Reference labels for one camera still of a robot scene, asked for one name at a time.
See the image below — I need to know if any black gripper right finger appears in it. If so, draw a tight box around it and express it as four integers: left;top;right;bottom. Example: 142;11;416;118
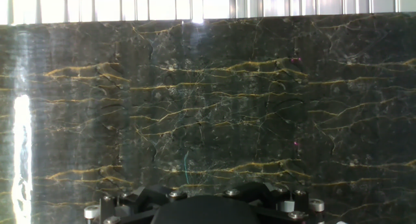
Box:
223;181;326;224

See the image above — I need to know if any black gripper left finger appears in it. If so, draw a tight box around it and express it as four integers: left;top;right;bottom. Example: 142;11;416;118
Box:
83;184;189;224

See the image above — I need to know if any black marble pattern mat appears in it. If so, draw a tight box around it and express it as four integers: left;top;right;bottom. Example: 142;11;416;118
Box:
0;12;416;224

